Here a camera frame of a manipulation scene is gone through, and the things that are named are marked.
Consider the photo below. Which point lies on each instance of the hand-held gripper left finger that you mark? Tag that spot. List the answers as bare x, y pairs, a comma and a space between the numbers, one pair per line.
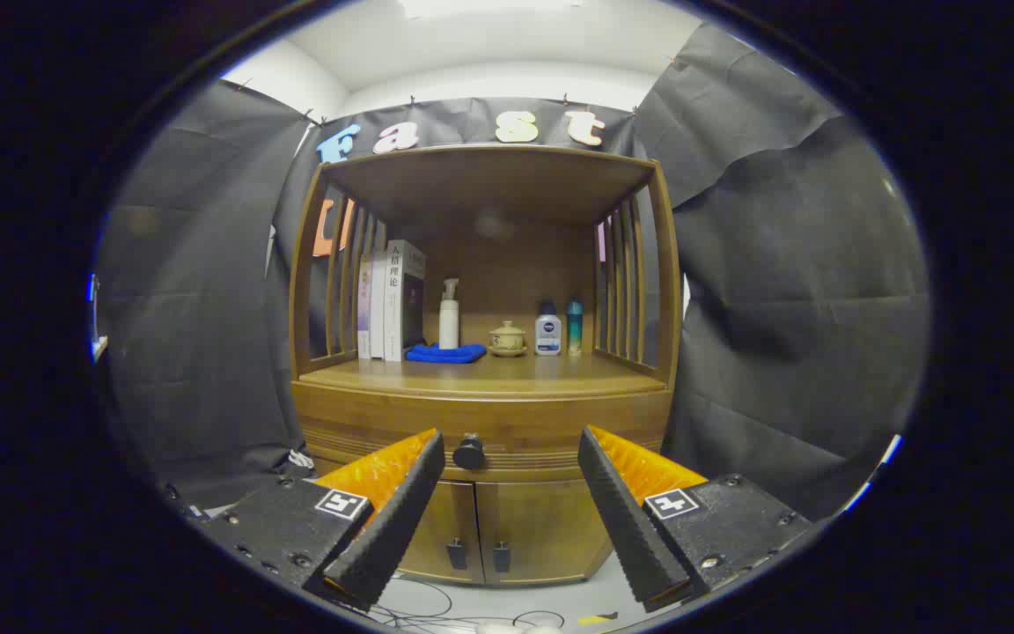
401, 519

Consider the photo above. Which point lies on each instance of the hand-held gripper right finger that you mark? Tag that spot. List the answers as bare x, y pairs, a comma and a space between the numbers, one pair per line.
626, 519

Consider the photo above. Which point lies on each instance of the black drawer knob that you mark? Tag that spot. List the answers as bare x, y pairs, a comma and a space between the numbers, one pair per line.
469, 452

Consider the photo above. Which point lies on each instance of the wooden drawer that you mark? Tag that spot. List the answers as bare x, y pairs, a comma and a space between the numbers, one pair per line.
516, 423

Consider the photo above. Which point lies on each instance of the wooden cabinet door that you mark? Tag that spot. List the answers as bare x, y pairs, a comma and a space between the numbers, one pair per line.
450, 519
542, 528

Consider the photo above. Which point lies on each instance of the wooden countertop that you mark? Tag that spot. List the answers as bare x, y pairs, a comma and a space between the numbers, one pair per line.
516, 374

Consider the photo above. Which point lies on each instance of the wooden cabinet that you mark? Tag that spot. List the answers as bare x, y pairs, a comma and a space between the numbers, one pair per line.
489, 185

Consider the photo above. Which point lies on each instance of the yellow floor tape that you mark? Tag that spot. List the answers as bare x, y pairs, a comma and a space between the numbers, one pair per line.
597, 619

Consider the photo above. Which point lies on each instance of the blue folded cloth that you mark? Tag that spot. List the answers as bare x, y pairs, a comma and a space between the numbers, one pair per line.
445, 353

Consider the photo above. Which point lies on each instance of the teal bottle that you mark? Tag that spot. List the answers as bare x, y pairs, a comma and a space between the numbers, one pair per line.
574, 326

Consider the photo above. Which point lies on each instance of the white lotion bottle blue cap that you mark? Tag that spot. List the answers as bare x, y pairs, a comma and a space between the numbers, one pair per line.
547, 335

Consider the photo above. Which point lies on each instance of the white pump bottle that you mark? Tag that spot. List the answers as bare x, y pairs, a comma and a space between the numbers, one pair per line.
449, 321

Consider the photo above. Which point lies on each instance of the beige lidded tea bowl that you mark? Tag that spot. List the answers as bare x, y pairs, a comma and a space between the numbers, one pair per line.
507, 339

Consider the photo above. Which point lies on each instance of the thick white grey book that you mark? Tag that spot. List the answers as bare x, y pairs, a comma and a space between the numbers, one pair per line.
394, 308

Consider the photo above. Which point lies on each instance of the thin white book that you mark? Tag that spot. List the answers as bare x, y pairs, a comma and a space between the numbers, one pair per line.
378, 308

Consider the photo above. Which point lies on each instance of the thin purple book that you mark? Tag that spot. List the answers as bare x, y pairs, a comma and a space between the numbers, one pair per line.
364, 308

